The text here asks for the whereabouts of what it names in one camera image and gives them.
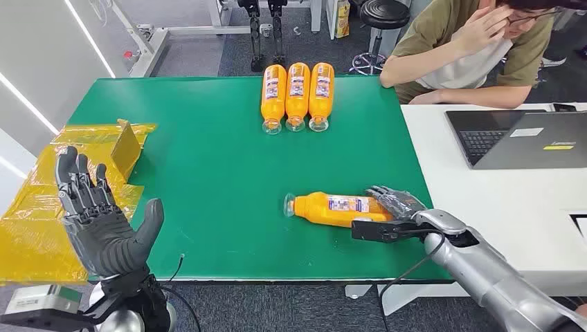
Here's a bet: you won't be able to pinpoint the grey laptop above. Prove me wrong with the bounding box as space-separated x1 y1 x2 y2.
444 109 587 170

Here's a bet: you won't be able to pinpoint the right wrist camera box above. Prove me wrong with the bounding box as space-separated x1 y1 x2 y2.
352 218 416 244

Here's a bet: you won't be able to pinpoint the white metal frame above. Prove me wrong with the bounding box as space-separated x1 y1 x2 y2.
109 0 322 78

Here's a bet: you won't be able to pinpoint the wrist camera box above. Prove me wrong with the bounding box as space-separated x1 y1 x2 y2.
352 218 416 244
0 284 86 332

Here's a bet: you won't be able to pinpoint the black robot leg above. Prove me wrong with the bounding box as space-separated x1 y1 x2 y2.
267 0 288 65
237 0 266 73

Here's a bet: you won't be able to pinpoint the black framed white panel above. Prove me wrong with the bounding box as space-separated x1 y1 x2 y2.
568 211 587 239

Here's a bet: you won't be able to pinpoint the green table mat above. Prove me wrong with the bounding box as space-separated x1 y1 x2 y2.
67 75 453 282

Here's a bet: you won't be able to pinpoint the person's glasses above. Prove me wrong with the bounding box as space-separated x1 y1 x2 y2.
506 8 558 26

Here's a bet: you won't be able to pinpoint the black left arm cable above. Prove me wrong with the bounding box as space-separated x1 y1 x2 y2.
158 253 203 332

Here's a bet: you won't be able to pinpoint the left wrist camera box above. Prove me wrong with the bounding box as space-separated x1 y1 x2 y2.
0 284 86 332

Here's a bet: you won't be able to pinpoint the black round stool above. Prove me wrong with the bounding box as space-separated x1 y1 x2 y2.
348 0 411 75

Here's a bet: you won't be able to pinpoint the yellow carton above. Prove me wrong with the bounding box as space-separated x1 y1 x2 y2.
334 0 351 39

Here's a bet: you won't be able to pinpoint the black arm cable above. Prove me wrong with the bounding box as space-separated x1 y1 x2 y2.
377 228 446 332
158 253 203 332

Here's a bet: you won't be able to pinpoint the person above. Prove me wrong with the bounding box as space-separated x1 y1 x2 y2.
379 0 587 110

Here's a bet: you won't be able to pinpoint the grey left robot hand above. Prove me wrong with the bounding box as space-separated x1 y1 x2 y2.
54 146 165 279

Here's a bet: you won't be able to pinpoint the orange juice bottle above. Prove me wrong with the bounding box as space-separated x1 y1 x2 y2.
260 64 287 136
285 62 311 133
283 191 395 229
308 62 336 133

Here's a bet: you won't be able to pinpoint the yellow taped cardboard box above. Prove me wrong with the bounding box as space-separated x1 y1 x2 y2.
0 119 157 286

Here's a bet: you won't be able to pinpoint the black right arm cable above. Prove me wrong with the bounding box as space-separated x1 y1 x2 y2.
377 228 446 332

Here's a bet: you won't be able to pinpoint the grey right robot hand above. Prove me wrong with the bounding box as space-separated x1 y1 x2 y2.
365 185 428 221

